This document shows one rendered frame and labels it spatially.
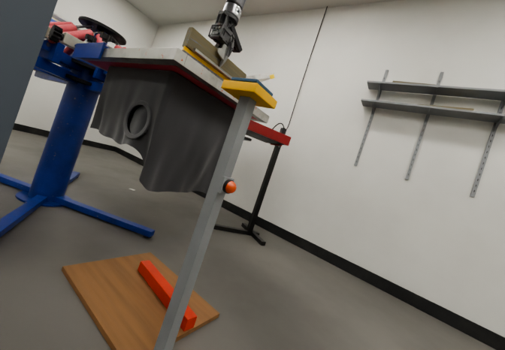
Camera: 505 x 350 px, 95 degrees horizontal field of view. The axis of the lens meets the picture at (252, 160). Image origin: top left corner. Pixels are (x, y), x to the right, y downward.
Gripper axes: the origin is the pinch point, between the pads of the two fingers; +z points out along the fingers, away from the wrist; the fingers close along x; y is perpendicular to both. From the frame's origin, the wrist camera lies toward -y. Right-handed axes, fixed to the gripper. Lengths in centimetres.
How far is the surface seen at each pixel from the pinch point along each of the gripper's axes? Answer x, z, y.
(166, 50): 9.6, 11.5, 29.2
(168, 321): 32, 89, 14
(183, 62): 14.7, 13.2, 25.7
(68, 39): -67, 8, 33
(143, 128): -3.1, 36.1, 20.8
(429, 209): 100, 24, -200
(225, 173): 34, 41, 13
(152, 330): 17, 107, 3
